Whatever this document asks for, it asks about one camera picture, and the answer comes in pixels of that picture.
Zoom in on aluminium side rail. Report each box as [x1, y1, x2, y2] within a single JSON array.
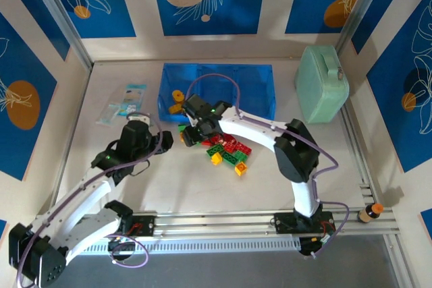
[[339, 104, 384, 208], [50, 65, 94, 214]]

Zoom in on small brown bottle orange cap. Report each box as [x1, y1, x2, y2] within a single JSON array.
[[358, 202, 385, 224]]

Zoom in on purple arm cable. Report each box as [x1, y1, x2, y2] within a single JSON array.
[[187, 74, 350, 259], [15, 111, 165, 288]]

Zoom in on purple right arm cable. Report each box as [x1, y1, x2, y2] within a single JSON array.
[[187, 74, 350, 259]]

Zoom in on light blue snack packet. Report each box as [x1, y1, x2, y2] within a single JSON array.
[[118, 82, 149, 117]]

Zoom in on mint green zip case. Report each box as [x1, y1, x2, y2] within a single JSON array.
[[294, 45, 350, 124]]

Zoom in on white slotted cable duct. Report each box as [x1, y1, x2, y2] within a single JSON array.
[[80, 236, 302, 254]]

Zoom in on blue three-compartment bin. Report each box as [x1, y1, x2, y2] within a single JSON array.
[[157, 62, 277, 123]]

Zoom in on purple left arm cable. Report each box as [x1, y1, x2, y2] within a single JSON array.
[[15, 111, 165, 288]]

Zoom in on clear plastic packet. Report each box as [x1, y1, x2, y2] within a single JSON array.
[[95, 103, 122, 126]]

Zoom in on aluminium corner post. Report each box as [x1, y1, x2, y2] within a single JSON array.
[[335, 0, 399, 57], [25, 0, 92, 69]]

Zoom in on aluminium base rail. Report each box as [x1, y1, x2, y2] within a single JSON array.
[[35, 212, 398, 237]]

